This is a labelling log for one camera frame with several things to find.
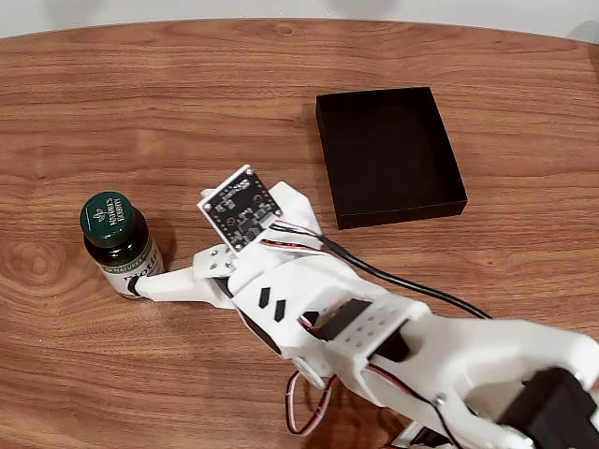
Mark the shallow black cardboard box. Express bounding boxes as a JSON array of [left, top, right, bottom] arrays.
[[315, 86, 469, 231]]

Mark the green Biotin pill bottle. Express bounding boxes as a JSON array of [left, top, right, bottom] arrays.
[[79, 190, 166, 301]]

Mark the red white black servo cable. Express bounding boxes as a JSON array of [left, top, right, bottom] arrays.
[[284, 369, 339, 437], [259, 237, 329, 257]]

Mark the black camera cable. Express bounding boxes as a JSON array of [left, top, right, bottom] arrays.
[[270, 223, 493, 322]]

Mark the black camera circuit board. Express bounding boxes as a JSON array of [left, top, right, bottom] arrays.
[[196, 164, 285, 253]]

